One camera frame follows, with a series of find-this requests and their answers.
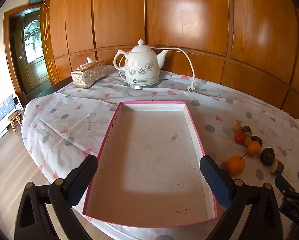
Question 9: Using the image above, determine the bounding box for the pink shallow cardboard box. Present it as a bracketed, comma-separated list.
[83, 101, 218, 229]

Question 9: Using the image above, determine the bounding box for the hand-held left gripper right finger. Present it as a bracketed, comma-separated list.
[199, 155, 283, 240]

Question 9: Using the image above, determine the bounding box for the small orange tangerine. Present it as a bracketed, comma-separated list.
[247, 141, 261, 157]

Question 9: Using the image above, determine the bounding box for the small dark round fruit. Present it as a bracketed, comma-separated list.
[251, 135, 263, 147]

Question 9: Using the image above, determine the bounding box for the silver embossed tissue box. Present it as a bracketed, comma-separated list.
[70, 60, 107, 89]

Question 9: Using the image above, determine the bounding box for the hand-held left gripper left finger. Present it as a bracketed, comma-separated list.
[14, 154, 99, 240]

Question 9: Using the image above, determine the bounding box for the silver kettle base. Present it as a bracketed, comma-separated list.
[125, 79, 160, 90]

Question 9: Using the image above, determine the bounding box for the wooden glass door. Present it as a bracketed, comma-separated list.
[8, 5, 52, 98]

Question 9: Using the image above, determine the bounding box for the white power cable with plug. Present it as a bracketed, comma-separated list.
[154, 47, 197, 92]

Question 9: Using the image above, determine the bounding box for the white floral ceramic kettle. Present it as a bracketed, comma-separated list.
[113, 39, 169, 85]

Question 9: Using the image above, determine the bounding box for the large orange with stem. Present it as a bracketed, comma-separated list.
[226, 149, 251, 176]

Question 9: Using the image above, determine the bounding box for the white patterned tablecloth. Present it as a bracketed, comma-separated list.
[21, 65, 299, 240]

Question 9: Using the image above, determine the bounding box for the dark cylinder piece pale face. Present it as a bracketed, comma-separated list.
[270, 159, 285, 176]

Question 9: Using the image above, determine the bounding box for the small wooden stool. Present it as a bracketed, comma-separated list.
[8, 112, 22, 132]

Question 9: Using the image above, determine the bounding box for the large dark round fruit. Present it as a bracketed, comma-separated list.
[260, 148, 276, 166]

